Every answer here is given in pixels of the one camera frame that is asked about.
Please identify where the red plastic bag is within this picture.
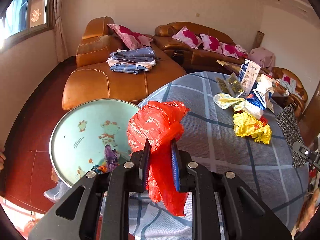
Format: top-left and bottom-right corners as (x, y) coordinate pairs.
(127, 101), (189, 216)

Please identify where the mint cartoon trash bin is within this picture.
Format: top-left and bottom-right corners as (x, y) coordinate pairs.
(49, 99), (139, 187)

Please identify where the person's right hand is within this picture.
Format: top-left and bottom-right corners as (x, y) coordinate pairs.
(298, 188), (319, 231)

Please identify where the dark grey knitted cloth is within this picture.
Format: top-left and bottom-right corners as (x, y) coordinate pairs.
(276, 104), (305, 168)

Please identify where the blue plaid tablecloth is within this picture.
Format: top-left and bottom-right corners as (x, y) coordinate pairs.
(44, 71), (311, 240)

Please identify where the purple foil wrapper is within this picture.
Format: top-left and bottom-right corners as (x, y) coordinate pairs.
(104, 144), (120, 172)

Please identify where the torn blue white milk carton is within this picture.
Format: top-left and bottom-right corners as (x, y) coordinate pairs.
(246, 74), (274, 113)

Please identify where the brown leather armchair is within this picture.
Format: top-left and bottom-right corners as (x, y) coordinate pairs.
(271, 67), (308, 118)

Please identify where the gold patterned sachet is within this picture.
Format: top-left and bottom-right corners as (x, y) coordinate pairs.
(215, 77), (231, 95)
(225, 73), (245, 98)

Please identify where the tall white blue carton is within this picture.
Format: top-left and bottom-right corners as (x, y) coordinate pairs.
(238, 59), (260, 95)

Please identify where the pale yellow plastic bag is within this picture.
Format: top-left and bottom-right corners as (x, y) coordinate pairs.
(213, 93), (264, 120)

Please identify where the pink cloth covered stand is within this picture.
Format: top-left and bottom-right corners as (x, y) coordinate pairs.
(248, 47), (276, 70)

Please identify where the wooden coffee table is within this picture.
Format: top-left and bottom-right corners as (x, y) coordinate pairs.
(216, 60), (289, 98)

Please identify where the orange leather chaise sofa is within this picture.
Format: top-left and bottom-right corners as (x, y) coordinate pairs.
(62, 16), (186, 111)

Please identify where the pink floral cushion right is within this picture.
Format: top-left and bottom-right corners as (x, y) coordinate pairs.
(220, 42), (248, 59)

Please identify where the pink floral cushion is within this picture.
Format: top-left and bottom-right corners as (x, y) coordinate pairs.
(220, 42), (248, 59)
(200, 34), (223, 55)
(172, 26), (202, 49)

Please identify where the folded blue plaid bedding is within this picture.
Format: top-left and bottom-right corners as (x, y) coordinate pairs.
(106, 47), (157, 74)

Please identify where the brown leather sofa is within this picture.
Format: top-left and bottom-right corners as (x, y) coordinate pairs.
(153, 22), (244, 74)

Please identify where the pink floral cushion middle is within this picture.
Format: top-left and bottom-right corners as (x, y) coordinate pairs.
(200, 34), (223, 55)

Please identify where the pink floral pillow on chaise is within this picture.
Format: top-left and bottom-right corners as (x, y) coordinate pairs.
(108, 24), (153, 50)

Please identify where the pink floral cushion left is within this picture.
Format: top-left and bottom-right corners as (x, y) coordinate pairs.
(172, 26), (202, 49)

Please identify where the beige curtain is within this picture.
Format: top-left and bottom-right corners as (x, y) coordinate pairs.
(53, 0), (69, 62)

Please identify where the window with wooden frame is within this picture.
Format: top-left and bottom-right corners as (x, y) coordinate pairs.
(1, 0), (53, 52)

